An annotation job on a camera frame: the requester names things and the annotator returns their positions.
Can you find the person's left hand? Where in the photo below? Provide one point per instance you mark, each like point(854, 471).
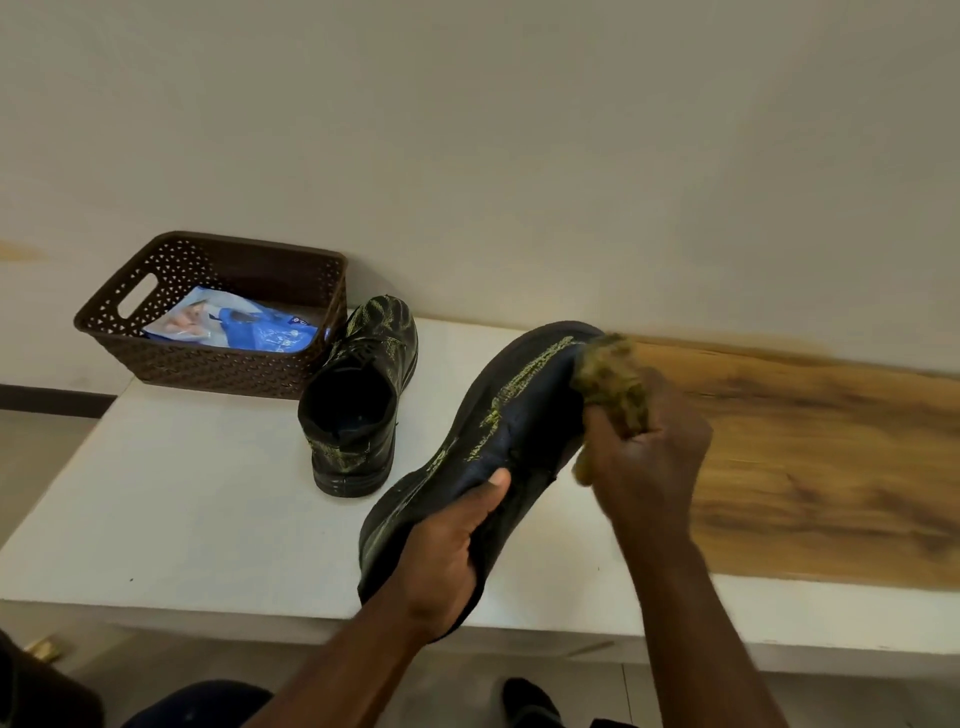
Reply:
point(442, 570)

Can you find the person's right hand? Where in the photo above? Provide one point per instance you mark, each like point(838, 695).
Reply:
point(660, 472)

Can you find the yellow checked cloth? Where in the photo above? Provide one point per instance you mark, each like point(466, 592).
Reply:
point(615, 382)

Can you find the black leather shoe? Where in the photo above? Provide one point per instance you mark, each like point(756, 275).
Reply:
point(517, 420)
point(352, 405)

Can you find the person's left forearm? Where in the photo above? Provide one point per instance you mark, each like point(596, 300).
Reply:
point(345, 675)

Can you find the person's right forearm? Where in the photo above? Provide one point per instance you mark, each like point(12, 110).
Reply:
point(697, 645)

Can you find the person's black worn shoe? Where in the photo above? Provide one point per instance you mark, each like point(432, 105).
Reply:
point(529, 705)

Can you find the person's dark trousers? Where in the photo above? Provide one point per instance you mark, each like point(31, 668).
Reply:
point(202, 705)

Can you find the wooden board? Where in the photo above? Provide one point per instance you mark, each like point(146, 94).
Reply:
point(840, 480)

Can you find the brown perforated plastic basket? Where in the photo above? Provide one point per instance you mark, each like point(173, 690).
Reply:
point(210, 375)

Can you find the blue and white plastic packet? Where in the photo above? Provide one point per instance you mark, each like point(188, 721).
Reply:
point(255, 330)

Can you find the small golden object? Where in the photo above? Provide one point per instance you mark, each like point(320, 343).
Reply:
point(43, 649)

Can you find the black bucket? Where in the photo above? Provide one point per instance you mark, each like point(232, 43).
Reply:
point(45, 697)

